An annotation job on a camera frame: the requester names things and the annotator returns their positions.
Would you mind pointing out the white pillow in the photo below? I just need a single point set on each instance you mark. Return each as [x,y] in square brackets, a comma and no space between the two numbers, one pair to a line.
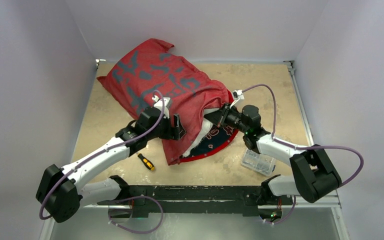
[205,129]

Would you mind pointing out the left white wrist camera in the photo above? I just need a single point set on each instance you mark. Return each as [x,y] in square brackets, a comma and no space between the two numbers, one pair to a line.
[163,104]

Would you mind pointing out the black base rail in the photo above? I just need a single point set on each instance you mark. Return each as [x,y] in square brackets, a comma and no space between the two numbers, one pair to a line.
[247,200]

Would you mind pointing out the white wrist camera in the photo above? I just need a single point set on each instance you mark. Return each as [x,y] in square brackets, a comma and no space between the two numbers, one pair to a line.
[237,96]
[163,104]

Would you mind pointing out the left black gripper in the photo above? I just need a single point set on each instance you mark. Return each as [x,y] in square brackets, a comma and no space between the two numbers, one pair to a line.
[174,133]

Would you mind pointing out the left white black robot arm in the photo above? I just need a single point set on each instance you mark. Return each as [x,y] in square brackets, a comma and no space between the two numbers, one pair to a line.
[59,190]

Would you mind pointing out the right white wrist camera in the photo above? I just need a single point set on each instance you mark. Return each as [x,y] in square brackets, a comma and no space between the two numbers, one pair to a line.
[237,96]

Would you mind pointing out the yellow black handled screwdriver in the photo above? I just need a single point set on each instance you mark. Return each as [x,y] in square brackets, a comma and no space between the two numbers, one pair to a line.
[147,163]

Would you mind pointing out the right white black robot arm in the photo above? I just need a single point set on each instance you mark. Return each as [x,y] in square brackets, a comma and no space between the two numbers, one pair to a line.
[313,173]

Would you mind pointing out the clear plastic compartment box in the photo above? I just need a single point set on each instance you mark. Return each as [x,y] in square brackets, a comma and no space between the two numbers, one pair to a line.
[260,163]

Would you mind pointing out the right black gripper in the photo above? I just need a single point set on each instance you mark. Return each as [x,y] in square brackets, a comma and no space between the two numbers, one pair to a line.
[225,114]

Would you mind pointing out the red pillowcase with grey print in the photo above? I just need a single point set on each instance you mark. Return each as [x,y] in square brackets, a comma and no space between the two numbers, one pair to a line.
[151,66]

